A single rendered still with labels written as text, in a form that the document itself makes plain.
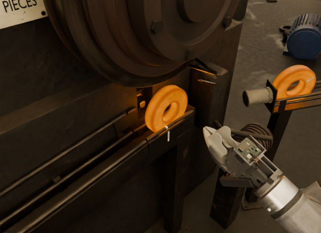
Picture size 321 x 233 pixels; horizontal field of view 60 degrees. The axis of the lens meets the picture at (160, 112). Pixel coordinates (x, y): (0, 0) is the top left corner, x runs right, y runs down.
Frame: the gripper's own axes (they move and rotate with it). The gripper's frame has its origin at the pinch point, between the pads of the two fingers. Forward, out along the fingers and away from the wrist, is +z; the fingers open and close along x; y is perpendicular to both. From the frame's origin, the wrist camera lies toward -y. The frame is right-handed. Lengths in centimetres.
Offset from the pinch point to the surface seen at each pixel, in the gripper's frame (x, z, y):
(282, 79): -39.2, -0.7, 0.3
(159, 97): 3.8, 15.5, 1.0
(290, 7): -330, 94, -109
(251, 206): -40, -28, -69
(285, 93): -41.3, -4.3, -4.9
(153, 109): 6.6, 14.4, -1.3
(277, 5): -323, 107, -114
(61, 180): 34.9, 14.7, -11.7
